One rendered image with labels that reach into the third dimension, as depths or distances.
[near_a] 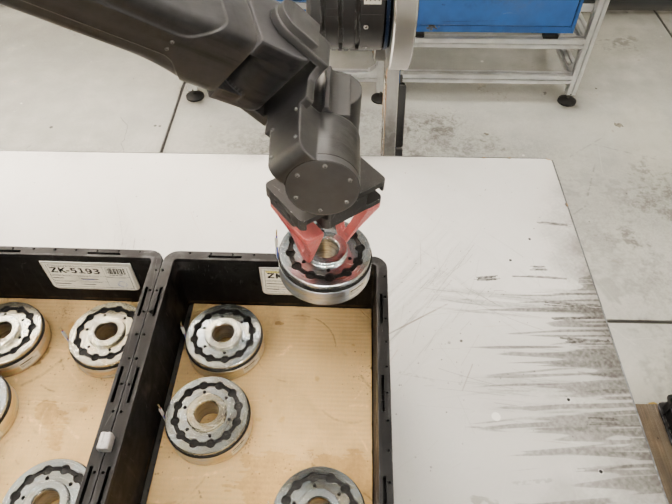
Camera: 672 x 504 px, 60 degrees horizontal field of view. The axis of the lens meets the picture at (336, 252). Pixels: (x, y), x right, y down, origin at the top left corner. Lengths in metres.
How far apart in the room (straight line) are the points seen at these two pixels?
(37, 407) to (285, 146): 0.55
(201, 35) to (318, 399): 0.50
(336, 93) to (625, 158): 2.20
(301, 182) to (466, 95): 2.35
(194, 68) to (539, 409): 0.72
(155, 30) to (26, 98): 2.61
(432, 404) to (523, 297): 0.27
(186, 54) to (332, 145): 0.12
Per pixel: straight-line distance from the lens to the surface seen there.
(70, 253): 0.86
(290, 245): 0.64
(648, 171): 2.60
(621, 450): 0.98
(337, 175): 0.43
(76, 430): 0.82
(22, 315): 0.91
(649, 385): 1.94
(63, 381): 0.86
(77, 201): 1.29
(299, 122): 0.43
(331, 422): 0.76
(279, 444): 0.75
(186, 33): 0.42
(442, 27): 2.53
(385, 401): 0.66
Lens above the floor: 1.52
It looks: 50 degrees down
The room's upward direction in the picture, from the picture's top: straight up
